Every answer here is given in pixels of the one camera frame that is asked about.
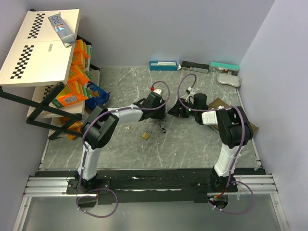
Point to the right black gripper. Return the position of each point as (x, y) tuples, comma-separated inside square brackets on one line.
[(175, 111)]

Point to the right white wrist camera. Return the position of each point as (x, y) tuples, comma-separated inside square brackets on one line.
[(190, 94)]

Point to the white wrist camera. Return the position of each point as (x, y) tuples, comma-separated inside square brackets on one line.
[(157, 91), (190, 94)]

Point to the silver blue carton box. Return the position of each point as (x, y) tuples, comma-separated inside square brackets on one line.
[(62, 30)]

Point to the short shackle brass padlock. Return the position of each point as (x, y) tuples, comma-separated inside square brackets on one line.
[(145, 135)]

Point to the checkerboard calibration board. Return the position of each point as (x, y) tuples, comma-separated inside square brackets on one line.
[(37, 56)]

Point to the brown foil package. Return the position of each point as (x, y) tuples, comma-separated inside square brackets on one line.
[(217, 103)]

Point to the orange snack bag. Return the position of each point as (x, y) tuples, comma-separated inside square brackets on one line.
[(74, 127)]

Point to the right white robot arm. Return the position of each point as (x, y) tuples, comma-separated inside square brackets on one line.
[(234, 130)]

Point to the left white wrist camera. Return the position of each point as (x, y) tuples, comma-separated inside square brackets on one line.
[(157, 91)]

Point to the black frame white shelf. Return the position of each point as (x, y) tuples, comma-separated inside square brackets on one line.
[(44, 114)]

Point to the blue flat box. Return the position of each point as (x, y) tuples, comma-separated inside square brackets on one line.
[(164, 66)]

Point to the grey white pouch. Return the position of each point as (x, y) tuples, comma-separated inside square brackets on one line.
[(231, 80)]

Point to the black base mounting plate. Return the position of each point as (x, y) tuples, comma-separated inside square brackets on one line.
[(152, 185)]

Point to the teal flat box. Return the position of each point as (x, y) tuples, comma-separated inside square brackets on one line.
[(222, 67)]

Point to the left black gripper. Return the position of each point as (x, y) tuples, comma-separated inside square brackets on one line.
[(161, 114)]

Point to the orange green snack box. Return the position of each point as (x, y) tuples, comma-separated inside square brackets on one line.
[(72, 93)]

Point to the blue doritos chip bag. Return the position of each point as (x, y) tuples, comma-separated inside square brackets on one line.
[(99, 96)]

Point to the black flat box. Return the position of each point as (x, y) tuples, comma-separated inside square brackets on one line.
[(196, 67)]

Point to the stacked orange snack boxes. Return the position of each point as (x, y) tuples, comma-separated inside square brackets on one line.
[(80, 65)]

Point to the key bunch with panda charm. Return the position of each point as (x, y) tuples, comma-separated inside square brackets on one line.
[(162, 128)]

